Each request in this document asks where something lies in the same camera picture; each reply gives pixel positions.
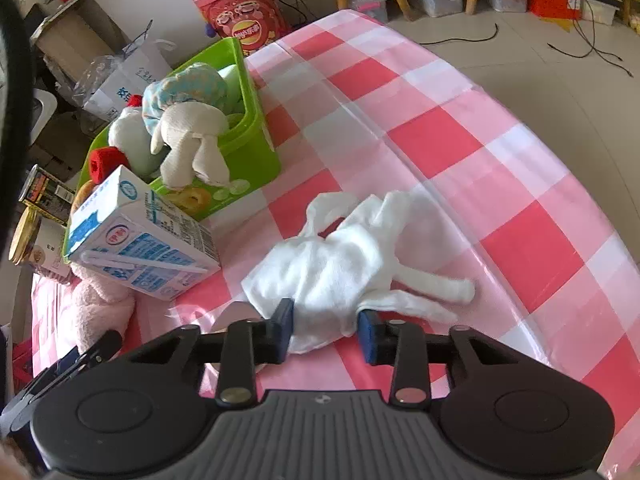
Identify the gold lid cookie jar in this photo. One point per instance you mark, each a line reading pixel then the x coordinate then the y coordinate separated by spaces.
pixel 35 245

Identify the red box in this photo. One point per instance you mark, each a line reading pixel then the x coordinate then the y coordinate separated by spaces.
pixel 555 5

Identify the beige plush toy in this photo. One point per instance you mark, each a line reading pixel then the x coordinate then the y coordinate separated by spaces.
pixel 195 150

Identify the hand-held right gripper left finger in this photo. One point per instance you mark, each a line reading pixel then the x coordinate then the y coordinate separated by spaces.
pixel 284 330

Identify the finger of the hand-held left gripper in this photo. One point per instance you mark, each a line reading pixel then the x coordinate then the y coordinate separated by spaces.
pixel 95 352

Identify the red stool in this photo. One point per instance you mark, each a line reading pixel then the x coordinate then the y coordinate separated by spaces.
pixel 20 365

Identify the red knitted hat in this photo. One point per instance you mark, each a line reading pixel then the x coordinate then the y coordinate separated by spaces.
pixel 100 165

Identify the pink plush rabbit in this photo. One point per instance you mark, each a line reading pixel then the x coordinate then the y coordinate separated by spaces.
pixel 100 310

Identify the blue and white milk carton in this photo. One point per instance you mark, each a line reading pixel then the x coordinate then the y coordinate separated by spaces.
pixel 150 250

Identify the clear plastic bag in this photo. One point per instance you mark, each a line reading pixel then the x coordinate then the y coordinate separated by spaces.
pixel 85 80

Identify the small orange plush toy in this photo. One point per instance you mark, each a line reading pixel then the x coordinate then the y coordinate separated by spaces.
pixel 82 195

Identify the white cloth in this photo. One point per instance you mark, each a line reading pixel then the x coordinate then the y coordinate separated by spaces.
pixel 340 265

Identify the white shopping bag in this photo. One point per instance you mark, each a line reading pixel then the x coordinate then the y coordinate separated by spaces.
pixel 130 75

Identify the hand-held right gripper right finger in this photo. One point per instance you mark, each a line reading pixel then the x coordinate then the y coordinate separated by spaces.
pixel 367 337

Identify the clear storage box pink contents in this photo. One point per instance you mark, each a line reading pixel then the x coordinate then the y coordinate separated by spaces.
pixel 370 2

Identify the wooden desk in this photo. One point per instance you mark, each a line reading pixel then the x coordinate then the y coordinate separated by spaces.
pixel 65 35

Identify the red chip bucket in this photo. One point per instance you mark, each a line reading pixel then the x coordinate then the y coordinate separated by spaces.
pixel 240 15

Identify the green plastic bin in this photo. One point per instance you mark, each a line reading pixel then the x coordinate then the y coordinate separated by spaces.
pixel 250 150

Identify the pink checked tablecloth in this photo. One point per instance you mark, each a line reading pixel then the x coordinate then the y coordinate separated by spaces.
pixel 450 135

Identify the dark yellow drink can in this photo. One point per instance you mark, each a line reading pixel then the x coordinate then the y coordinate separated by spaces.
pixel 45 192

